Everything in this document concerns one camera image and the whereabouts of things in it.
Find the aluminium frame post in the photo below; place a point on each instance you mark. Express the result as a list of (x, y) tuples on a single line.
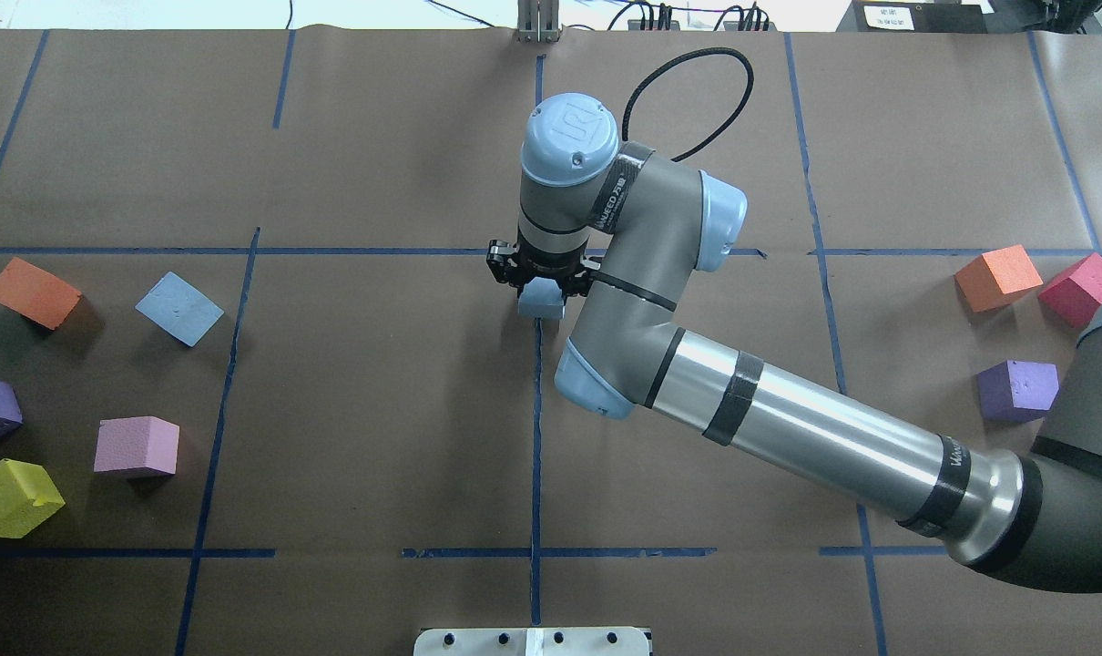
[(538, 21)]

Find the purple foam block left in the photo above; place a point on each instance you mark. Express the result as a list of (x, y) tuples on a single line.
[(1017, 391)]

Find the maroon foam block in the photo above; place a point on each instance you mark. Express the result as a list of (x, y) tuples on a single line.
[(1075, 294)]

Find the pink foam block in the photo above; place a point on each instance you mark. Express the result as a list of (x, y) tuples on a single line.
[(136, 446)]

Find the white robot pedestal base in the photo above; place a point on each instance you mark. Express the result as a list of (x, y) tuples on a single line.
[(586, 640)]

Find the yellow foam block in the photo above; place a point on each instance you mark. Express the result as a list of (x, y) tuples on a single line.
[(28, 497)]

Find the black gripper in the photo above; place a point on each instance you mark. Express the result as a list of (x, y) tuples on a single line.
[(504, 265)]

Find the orange foam block left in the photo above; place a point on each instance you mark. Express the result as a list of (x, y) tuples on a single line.
[(997, 278)]

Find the light blue foam block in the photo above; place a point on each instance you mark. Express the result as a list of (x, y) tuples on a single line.
[(180, 309), (543, 299)]

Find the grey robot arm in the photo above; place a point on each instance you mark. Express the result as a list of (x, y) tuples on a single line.
[(612, 221)]

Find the orange foam block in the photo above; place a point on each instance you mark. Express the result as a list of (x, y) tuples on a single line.
[(997, 278), (36, 294)]

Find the orange foam block right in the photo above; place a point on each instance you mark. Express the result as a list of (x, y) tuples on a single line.
[(36, 294)]

